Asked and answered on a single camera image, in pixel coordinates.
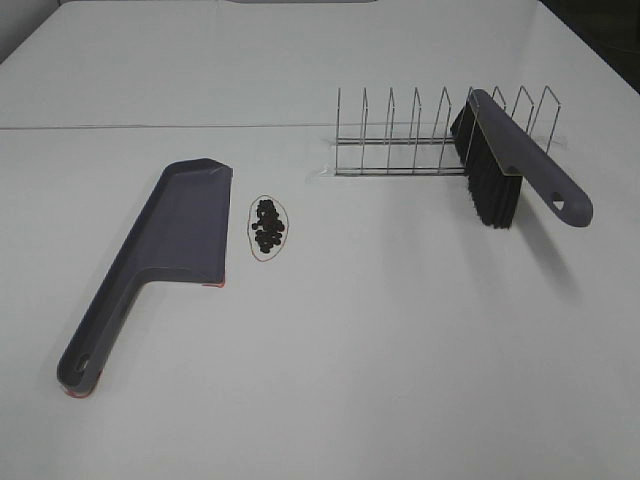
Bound grey plastic dustpan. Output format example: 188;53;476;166
57;158;233;398

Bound grey hand brush black bristles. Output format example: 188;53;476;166
450;89;593;229

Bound pile of dark coffee beans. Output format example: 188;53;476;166
249;197;288;255

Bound chrome wire dish rack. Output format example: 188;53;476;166
327;85;568;177

